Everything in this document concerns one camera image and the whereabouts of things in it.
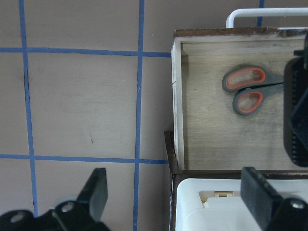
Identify dark brown wooden cabinet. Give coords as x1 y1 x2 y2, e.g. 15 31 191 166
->
164 131 308 231

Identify white drawer handle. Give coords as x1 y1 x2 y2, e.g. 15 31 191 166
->
225 7 308 28

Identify open wooden drawer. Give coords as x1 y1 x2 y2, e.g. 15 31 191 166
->
171 27 307 171

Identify white plastic tray box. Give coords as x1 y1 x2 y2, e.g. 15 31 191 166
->
175 177 308 231

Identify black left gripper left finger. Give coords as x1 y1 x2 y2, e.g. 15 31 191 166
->
0 168 108 231

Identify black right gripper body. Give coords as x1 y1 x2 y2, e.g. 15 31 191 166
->
283 36 308 167

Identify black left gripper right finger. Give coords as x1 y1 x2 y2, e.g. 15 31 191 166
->
240 167 308 231

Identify grey orange handled scissors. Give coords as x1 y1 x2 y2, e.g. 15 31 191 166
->
221 65 284 116

